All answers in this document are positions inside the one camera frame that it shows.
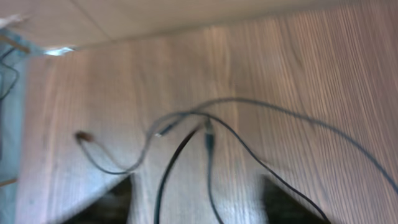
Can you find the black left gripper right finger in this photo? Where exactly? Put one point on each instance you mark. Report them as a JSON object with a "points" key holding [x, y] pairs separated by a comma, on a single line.
{"points": [[282, 208]]}

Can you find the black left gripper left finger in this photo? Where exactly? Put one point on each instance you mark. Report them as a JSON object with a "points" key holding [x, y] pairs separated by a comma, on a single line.
{"points": [[111, 208]]}

